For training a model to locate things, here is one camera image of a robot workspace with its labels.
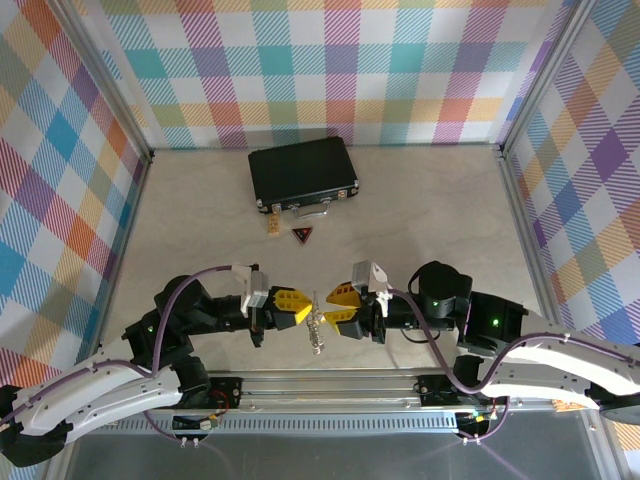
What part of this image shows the aluminium frame post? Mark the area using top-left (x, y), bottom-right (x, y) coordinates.
top-left (497, 0), bottom-right (594, 159)
top-left (47, 0), bottom-right (155, 164)

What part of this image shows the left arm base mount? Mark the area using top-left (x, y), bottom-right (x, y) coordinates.
top-left (207, 375), bottom-right (245, 412)

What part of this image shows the right small circuit board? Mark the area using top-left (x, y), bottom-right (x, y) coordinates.
top-left (457, 410), bottom-right (494, 436)

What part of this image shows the left aluminium frame post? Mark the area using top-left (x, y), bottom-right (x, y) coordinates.
top-left (47, 0), bottom-right (155, 164)

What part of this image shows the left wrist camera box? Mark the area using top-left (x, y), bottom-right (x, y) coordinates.
top-left (230, 262), bottom-right (272, 317)

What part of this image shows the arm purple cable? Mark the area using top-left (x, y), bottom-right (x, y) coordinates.
top-left (392, 289), bottom-right (640, 445)
top-left (0, 264), bottom-right (239, 445)

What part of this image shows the left small circuit board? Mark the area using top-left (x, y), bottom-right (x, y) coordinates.
top-left (172, 414), bottom-right (221, 432)

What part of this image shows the small circuit board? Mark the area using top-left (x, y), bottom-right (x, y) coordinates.
top-left (457, 410), bottom-right (494, 436)
top-left (172, 414), bottom-right (221, 432)

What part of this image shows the left aluminium side rail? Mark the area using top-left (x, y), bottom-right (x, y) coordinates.
top-left (87, 154), bottom-right (154, 361)

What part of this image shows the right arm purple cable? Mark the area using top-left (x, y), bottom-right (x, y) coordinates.
top-left (392, 289), bottom-right (640, 445)

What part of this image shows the aluminium frame rail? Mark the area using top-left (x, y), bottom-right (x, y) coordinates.
top-left (49, 367), bottom-right (609, 436)

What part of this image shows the black briefcase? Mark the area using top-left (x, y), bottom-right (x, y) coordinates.
top-left (247, 137), bottom-right (362, 220)

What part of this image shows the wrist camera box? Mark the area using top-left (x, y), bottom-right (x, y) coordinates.
top-left (351, 259), bottom-right (394, 316)
top-left (230, 262), bottom-right (272, 317)

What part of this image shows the right aluminium side rail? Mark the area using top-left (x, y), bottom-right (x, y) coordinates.
top-left (499, 149), bottom-right (571, 351)

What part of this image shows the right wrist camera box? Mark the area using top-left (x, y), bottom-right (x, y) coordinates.
top-left (351, 259), bottom-right (394, 316)

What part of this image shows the grey metal panel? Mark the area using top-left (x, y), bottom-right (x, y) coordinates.
top-left (64, 429), bottom-right (626, 480)

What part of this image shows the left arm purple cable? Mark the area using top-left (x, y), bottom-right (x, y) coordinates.
top-left (0, 264), bottom-right (239, 445)

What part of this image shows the aluminium side rail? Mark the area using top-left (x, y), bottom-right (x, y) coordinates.
top-left (499, 149), bottom-right (571, 351)
top-left (87, 154), bottom-right (154, 361)

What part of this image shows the right aluminium frame post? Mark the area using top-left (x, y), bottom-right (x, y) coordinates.
top-left (497, 0), bottom-right (594, 159)

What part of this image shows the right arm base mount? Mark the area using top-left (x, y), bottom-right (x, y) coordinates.
top-left (415, 372), bottom-right (481, 407)

